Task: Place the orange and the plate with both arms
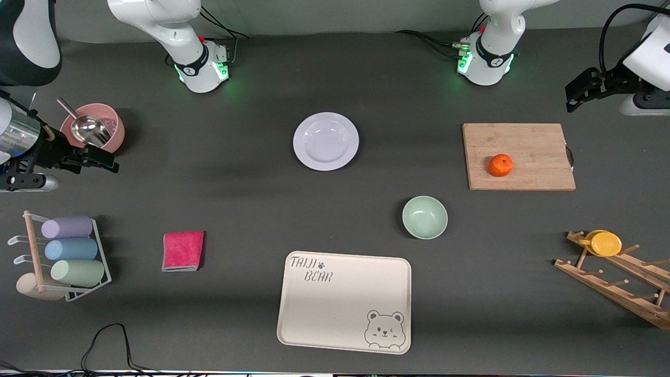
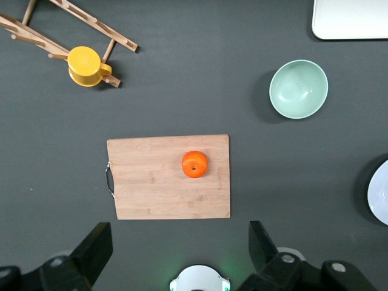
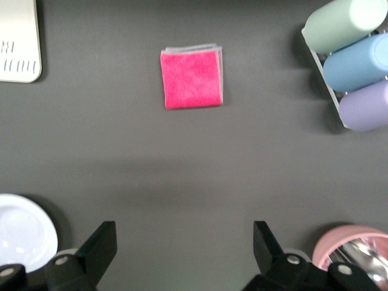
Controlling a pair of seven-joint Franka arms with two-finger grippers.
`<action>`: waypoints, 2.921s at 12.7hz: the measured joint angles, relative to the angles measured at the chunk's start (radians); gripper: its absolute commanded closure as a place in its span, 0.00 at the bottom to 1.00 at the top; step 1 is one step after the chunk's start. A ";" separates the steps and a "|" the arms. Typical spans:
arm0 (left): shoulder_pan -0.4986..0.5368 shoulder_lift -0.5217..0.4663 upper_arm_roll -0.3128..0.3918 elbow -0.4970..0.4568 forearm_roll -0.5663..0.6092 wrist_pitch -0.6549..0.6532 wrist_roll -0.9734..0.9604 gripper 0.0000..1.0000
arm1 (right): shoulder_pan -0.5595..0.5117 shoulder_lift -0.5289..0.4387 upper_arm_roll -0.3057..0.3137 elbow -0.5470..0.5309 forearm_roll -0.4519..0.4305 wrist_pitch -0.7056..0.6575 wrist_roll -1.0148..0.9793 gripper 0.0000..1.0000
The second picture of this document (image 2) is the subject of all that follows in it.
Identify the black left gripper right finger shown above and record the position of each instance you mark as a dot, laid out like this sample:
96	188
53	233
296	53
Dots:
263	248

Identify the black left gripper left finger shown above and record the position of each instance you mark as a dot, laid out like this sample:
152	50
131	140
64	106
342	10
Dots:
91	251

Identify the orange fruit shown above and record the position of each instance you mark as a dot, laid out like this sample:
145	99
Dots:
194	164

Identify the white round plate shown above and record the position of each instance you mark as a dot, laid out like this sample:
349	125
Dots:
380	197

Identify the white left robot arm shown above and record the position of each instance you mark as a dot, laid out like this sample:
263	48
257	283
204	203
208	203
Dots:
198	279

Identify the wooden cutting board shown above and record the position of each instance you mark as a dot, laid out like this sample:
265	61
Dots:
151	182

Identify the pale green bowl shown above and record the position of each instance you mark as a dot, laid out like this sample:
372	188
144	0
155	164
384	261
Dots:
298	89

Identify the yellow mug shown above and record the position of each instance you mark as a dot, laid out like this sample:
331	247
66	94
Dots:
83	65

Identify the wooden mug rack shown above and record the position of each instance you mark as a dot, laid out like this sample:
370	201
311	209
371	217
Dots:
30	31

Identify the beige bear print tray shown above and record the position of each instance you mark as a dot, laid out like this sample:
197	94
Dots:
348	18

